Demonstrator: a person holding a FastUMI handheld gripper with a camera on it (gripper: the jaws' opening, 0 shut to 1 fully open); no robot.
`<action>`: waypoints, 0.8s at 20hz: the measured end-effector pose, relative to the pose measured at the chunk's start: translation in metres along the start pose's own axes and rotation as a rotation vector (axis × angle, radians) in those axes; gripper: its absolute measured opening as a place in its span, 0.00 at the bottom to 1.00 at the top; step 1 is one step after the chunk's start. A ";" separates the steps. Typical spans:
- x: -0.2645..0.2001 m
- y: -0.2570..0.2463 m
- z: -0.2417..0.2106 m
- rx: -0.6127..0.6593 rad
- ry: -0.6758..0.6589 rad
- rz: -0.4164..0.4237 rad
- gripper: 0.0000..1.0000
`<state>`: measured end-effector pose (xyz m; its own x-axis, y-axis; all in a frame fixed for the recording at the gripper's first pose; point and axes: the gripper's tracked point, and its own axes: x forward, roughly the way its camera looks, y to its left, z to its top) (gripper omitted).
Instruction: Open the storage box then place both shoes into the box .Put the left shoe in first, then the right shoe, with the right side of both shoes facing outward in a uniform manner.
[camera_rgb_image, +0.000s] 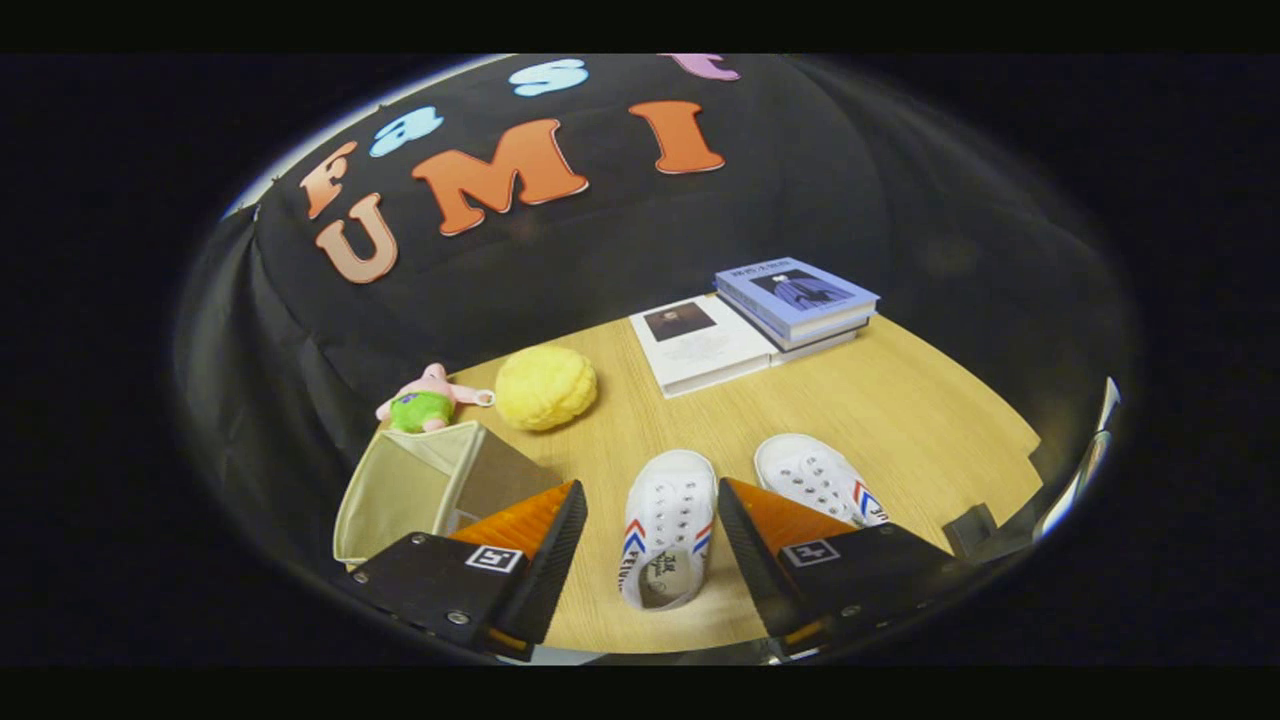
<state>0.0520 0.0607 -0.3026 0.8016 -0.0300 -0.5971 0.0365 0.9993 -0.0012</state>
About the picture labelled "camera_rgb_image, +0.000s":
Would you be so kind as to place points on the blue book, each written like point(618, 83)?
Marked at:
point(790, 290)

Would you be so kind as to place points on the yellow plush ball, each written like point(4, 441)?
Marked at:
point(545, 388)

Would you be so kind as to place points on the plain white book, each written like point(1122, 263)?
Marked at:
point(815, 354)

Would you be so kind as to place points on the pink plush toy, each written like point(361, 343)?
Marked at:
point(420, 405)

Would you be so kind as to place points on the white book with dark photo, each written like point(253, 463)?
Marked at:
point(700, 345)

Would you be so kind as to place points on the white shoe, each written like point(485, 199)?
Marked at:
point(668, 500)
point(810, 470)

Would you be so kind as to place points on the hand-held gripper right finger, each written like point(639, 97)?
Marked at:
point(755, 560)

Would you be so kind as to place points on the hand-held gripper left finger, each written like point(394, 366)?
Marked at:
point(550, 565)

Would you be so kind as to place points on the brown fabric storage box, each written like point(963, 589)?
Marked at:
point(400, 490)

